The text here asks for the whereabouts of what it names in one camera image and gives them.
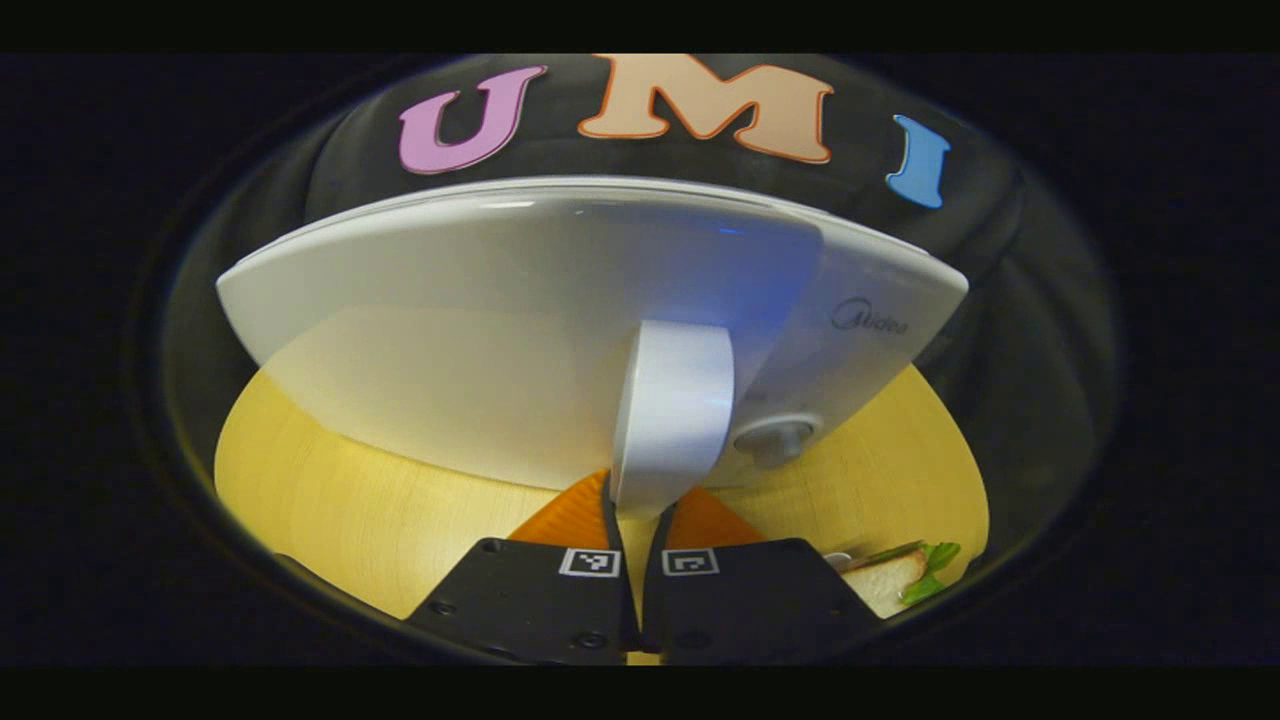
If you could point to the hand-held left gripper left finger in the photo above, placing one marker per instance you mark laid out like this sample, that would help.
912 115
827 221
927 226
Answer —
530 610

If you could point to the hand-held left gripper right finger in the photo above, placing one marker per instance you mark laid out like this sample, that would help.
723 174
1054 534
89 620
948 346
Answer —
750 610

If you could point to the lettuce sandwich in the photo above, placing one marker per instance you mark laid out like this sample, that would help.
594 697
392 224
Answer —
890 585

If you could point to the black backdrop cloth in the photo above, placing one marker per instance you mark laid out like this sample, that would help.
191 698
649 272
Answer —
1000 300

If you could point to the white microwave oven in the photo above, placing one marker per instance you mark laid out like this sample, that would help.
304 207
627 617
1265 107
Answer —
480 330

